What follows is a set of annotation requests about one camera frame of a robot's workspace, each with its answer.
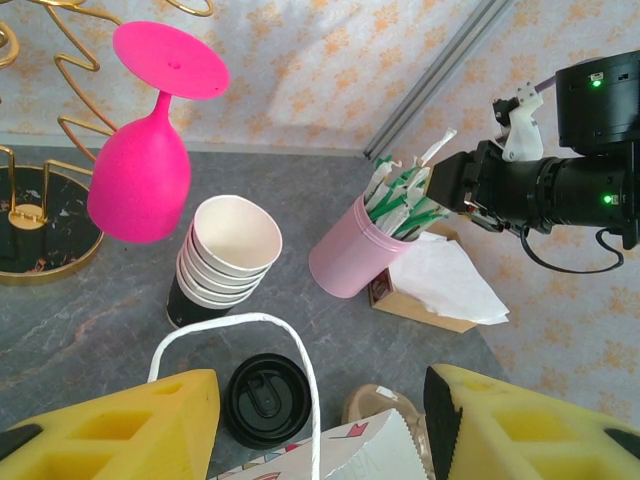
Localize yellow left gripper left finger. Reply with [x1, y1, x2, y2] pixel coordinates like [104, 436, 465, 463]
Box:
[0, 368, 221, 480]

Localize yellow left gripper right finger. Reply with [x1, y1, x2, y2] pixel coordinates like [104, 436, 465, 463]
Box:
[423, 363, 640, 480]

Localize white printed paper bag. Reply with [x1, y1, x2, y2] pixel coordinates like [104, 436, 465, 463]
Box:
[148, 312, 431, 480]

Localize long white wrapped straw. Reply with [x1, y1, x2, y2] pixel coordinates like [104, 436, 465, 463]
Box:
[418, 127, 459, 167]

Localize white paper napkins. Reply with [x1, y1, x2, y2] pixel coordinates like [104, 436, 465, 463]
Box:
[389, 232, 511, 326]

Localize brown pulp carrier with sticker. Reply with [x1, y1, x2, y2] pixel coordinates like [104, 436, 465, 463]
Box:
[342, 383, 431, 480]

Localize green white wrapped straws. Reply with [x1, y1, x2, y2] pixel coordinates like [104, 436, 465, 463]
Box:
[362, 153, 454, 240]

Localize wooden napkin box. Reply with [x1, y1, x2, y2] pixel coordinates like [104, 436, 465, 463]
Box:
[368, 222, 479, 334]

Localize pink straw canister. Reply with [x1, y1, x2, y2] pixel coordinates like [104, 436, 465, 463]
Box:
[308, 193, 416, 299]

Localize stack of black paper cups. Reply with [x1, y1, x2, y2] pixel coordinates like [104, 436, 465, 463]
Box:
[166, 194, 284, 330]

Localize pink plastic goblet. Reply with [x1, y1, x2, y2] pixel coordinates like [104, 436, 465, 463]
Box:
[87, 20, 231, 245]

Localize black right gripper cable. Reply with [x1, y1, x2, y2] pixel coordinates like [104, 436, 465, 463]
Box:
[519, 224, 626, 274]

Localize aluminium frame post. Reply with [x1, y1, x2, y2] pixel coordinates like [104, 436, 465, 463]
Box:
[362, 0, 516, 161]

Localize gold wire glass rack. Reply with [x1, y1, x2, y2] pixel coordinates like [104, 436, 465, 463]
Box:
[0, 0, 216, 286]

